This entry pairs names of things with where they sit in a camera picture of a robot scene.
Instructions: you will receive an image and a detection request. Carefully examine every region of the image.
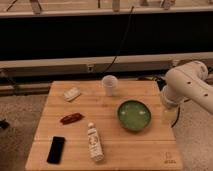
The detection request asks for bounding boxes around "black smartphone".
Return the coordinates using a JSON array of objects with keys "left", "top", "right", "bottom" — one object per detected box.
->
[{"left": 47, "top": 136, "right": 65, "bottom": 164}]

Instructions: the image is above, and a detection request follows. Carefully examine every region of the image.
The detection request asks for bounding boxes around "red snack packet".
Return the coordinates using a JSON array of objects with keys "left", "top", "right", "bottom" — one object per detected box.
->
[{"left": 60, "top": 113, "right": 83, "bottom": 125}]

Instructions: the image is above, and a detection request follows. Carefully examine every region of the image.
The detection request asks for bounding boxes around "black cable on floor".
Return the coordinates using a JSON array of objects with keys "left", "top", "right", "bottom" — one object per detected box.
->
[{"left": 170, "top": 98, "right": 192, "bottom": 129}]

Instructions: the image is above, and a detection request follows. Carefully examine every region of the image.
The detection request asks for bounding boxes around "white soap bar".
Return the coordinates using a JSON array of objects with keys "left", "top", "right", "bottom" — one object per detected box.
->
[{"left": 64, "top": 87, "right": 81, "bottom": 101}]

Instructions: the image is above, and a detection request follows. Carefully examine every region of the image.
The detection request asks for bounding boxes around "dark object on floor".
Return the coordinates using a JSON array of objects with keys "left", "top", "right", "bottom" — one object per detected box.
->
[{"left": 0, "top": 119, "right": 9, "bottom": 129}]

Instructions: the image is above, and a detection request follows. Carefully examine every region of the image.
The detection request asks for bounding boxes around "green ceramic bowl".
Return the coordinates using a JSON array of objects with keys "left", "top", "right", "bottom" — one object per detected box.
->
[{"left": 117, "top": 100, "right": 151, "bottom": 132}]

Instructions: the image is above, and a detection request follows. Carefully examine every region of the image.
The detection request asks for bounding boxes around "black hanging cable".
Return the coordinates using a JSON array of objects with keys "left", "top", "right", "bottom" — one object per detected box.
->
[{"left": 100, "top": 5, "right": 135, "bottom": 75}]

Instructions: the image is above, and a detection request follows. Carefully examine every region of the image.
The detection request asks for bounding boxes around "wooden cutting board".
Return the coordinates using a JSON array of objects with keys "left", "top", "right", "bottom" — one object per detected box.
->
[{"left": 26, "top": 80, "right": 182, "bottom": 171}]

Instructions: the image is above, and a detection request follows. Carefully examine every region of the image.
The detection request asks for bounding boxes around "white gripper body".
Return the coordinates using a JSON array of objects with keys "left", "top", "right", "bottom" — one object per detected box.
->
[{"left": 161, "top": 107, "right": 178, "bottom": 124}]

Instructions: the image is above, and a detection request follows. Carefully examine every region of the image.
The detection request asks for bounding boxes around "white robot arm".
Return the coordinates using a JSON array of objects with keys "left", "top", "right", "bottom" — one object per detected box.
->
[{"left": 160, "top": 61, "right": 213, "bottom": 124}]

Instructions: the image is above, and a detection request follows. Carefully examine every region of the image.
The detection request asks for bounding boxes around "white plastic bottle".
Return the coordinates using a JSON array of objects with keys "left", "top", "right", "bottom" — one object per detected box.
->
[{"left": 87, "top": 122, "right": 104, "bottom": 162}]

